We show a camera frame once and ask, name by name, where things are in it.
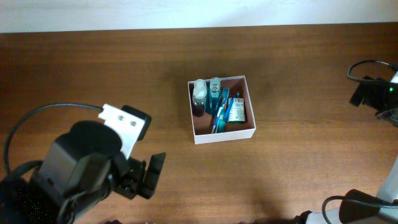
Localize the white cardboard box, brown inside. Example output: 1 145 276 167
190 75 256 144

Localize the blue and white toothbrush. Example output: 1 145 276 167
211 106 225 134

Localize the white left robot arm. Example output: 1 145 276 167
1 104 166 223

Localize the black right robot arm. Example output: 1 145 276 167
294 75 397 223

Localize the clear bottle with purple liquid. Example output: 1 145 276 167
192 79 208 117

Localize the green and white soap box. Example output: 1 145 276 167
228 98 246 123

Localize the green red toothpaste tube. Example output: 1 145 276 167
216 88 229 133

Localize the teal mouthwash bottle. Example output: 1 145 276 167
208 77 221 116

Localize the blue disposable razor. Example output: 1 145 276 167
223 91 239 123

